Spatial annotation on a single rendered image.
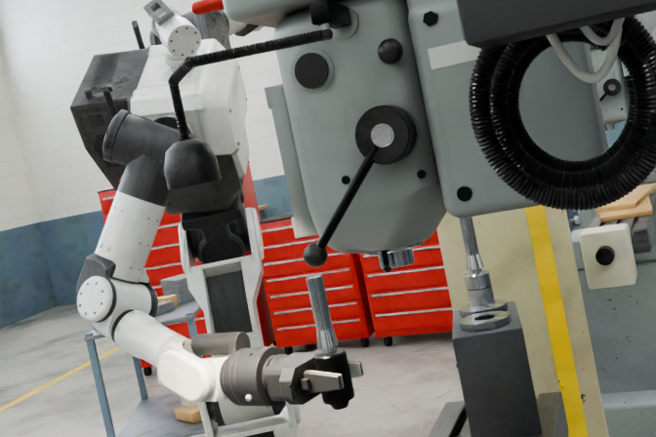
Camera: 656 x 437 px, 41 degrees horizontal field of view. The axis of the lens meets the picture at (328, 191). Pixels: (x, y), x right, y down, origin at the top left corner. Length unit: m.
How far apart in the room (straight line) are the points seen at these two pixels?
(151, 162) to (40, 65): 11.05
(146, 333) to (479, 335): 0.56
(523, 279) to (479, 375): 1.41
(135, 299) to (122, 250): 0.09
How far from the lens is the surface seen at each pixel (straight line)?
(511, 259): 2.91
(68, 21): 12.33
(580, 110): 1.00
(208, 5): 1.35
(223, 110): 1.67
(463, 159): 1.02
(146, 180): 1.54
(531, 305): 2.94
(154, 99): 1.67
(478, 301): 1.65
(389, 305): 6.01
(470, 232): 1.64
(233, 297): 1.90
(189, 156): 1.14
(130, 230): 1.55
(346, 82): 1.07
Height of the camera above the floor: 1.46
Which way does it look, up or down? 3 degrees down
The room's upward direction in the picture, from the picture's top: 12 degrees counter-clockwise
